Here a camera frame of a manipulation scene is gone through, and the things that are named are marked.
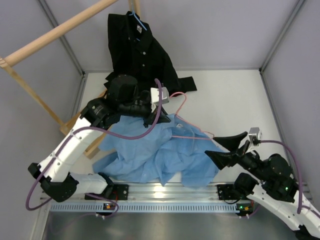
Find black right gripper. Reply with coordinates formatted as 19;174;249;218
204;131;269;182

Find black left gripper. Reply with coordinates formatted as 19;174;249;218
119;98;171;128

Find pink wire hanger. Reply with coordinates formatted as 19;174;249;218
169;91;215;138

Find light blue shirt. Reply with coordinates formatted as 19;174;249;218
93;114;220;187

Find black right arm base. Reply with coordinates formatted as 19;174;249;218
217;184;256;204

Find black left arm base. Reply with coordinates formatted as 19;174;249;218
84;183;129;201

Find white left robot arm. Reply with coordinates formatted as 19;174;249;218
28;75;170;203

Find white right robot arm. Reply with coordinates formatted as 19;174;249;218
205;127;320;240

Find black button shirt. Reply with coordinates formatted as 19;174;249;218
104;13;197;94

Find wooden clothes rack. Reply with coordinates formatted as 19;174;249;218
0;0;129;162

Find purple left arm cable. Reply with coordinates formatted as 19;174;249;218
26;78;163;211

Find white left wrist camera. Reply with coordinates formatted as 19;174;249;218
150;87;170;113

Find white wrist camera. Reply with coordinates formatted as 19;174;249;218
246;127;262;153
150;87;170;113

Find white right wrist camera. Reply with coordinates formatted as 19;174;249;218
246;127;262;153

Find aluminium mounting rail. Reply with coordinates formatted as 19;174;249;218
41;182;313;203

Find blue wire hanger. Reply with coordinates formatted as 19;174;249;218
126;11;148;42

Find slotted grey cable duct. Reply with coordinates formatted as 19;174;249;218
50;202;240;214

